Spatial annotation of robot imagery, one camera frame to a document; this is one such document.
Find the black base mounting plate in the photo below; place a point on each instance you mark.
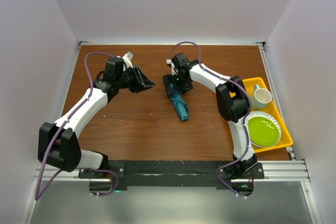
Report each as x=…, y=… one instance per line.
x=215, y=174

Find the white mug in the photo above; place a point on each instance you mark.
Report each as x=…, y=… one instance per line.
x=261, y=97

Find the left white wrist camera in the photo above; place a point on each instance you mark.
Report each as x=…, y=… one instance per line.
x=127, y=58

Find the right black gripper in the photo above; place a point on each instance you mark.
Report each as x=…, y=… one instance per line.
x=169, y=78

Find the teal cloth napkin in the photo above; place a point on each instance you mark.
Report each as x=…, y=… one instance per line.
x=179, y=104

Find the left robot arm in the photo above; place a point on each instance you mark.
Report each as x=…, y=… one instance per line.
x=58, y=144

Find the aluminium frame rail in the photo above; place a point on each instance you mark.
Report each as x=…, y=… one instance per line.
x=274, y=171

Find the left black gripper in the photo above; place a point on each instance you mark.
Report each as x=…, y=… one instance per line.
x=142, y=81

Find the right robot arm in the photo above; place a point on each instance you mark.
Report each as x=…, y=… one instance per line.
x=233, y=103

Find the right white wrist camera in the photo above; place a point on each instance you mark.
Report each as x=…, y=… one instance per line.
x=170, y=63

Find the green plate white rim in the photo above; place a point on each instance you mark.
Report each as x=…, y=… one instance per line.
x=264, y=130

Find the yellow plastic tray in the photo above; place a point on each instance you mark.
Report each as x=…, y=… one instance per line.
x=286, y=139

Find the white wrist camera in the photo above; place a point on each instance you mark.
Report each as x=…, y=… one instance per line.
x=170, y=63
x=127, y=58

